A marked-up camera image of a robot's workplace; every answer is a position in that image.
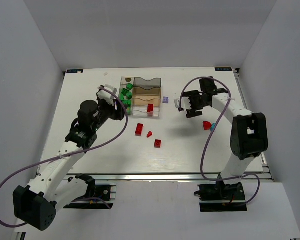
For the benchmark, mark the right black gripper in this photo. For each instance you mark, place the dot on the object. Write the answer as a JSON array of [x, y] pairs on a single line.
[[193, 104]]

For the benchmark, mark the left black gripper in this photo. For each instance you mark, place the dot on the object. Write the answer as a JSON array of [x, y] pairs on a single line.
[[118, 113]]

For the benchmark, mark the red rounded lego brick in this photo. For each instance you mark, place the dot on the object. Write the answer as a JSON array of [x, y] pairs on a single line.
[[206, 125]]

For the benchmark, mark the green 2x4 lego brick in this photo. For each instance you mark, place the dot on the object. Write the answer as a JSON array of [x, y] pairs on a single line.
[[127, 102]]

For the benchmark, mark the green lego brick carried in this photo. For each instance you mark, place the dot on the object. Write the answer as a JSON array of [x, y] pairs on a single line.
[[124, 91]]

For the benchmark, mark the green upside-down 2x2 lego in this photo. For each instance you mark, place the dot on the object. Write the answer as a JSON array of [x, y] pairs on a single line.
[[129, 86]]

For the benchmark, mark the red 2x4 lego brick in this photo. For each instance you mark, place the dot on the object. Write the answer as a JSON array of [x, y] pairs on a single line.
[[139, 129]]

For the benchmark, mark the red 2x2 lego brick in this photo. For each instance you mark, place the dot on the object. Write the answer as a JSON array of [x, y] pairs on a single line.
[[157, 143]]

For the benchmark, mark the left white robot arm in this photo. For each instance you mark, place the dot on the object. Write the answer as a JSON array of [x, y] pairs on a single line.
[[37, 203]]

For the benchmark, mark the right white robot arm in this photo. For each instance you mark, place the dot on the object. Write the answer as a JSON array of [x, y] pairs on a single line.
[[249, 134]]

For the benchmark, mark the light blue small lego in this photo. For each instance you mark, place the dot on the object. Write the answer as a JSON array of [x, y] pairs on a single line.
[[212, 127]]

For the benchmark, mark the lilac 2x2 lego brick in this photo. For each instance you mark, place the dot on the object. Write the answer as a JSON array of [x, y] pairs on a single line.
[[165, 100]]

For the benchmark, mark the tall clear narrow container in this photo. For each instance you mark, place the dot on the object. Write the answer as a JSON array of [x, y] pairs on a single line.
[[123, 82]]

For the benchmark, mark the amber tinted container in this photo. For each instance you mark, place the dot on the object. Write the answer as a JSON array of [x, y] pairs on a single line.
[[141, 97]]

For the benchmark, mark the grey smoked container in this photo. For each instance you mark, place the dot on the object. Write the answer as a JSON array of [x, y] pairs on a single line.
[[147, 84]]

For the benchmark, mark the small red sloped lego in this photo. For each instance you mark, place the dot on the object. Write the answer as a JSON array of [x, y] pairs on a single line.
[[149, 134]]

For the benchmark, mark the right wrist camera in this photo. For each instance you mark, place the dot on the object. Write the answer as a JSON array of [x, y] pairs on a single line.
[[183, 104]]

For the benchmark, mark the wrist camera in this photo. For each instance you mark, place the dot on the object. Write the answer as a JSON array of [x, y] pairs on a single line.
[[183, 104], [107, 93]]

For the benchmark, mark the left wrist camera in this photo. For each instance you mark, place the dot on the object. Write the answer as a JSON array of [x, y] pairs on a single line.
[[107, 93]]

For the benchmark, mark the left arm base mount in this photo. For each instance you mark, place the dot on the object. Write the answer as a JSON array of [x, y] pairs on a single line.
[[97, 196]]

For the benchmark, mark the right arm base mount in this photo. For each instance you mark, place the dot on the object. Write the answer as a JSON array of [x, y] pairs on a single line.
[[215, 198]]

